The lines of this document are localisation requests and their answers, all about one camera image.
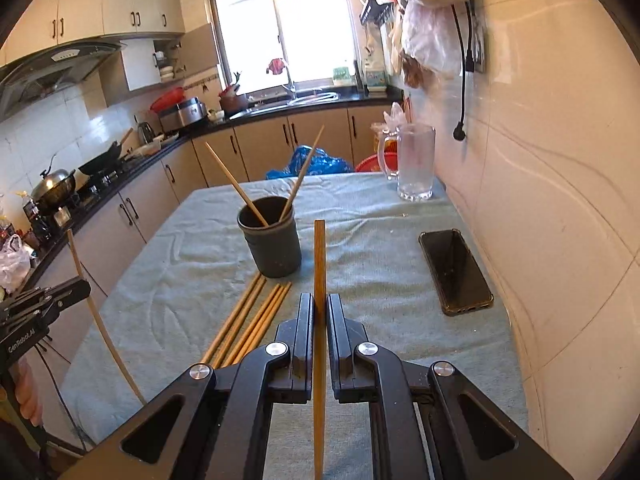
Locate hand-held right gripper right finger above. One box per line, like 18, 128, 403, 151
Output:
326, 292, 576, 480

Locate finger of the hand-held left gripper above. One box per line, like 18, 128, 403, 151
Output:
42, 277, 92, 312

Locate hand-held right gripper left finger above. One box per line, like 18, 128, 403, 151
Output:
55, 292, 317, 480

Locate dark grey chopstick holder cup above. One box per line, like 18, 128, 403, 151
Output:
236, 196, 303, 279

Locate brown pot with utensils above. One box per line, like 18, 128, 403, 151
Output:
218, 71, 250, 115

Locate person's left hand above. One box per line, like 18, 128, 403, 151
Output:
10, 360, 46, 427

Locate dark sauce bottle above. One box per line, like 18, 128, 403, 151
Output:
22, 193, 42, 242

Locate steel lidded pot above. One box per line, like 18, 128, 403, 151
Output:
31, 154, 77, 212

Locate gas stove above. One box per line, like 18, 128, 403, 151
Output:
50, 159, 147, 213

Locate light blue towel cloth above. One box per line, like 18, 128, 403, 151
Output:
60, 172, 530, 480

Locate black smartphone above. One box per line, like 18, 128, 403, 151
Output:
418, 229, 495, 317

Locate black wok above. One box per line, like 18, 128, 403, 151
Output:
79, 127, 137, 177

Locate blue plastic bag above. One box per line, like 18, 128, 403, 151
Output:
265, 145, 355, 181

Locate red plastic basket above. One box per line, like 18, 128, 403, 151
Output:
354, 155, 387, 174

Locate clear plastic water bottle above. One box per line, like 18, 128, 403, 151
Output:
376, 122, 437, 202

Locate beige lower cabinets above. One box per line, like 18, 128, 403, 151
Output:
20, 105, 402, 361

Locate beige cabinets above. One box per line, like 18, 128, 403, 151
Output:
0, 0, 187, 63
20, 105, 402, 361

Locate black kitchen countertop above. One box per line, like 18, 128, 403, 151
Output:
0, 87, 404, 292

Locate steel rice cooker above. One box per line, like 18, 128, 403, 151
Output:
159, 97, 207, 134

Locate clear crumpled plastic bag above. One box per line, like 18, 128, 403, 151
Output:
371, 102, 412, 152

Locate red colander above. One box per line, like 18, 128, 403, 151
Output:
150, 86, 186, 114

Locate steel kitchen sink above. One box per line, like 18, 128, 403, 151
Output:
244, 89, 342, 112

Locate range hood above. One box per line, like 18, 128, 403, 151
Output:
0, 40, 127, 122

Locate metal sink faucet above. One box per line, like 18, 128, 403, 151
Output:
280, 62, 302, 102

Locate white and green carton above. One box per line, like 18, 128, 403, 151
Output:
364, 57, 389, 94

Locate hanging bag with brown contents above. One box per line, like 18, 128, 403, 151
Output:
402, 54, 427, 89

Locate beige upper cabinets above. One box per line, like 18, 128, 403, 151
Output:
0, 0, 187, 63

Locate kitchen window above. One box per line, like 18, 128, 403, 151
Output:
209, 0, 372, 97

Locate hanging white plastic bag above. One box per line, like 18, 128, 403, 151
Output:
400, 0, 469, 77

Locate open wall cabinet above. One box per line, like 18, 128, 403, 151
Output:
122, 24, 221, 92

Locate black power cable with plug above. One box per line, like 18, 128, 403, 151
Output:
451, 2, 477, 142

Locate wall socket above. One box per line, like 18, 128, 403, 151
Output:
466, 14, 487, 74

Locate black wall rack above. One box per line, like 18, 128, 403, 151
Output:
358, 0, 397, 27

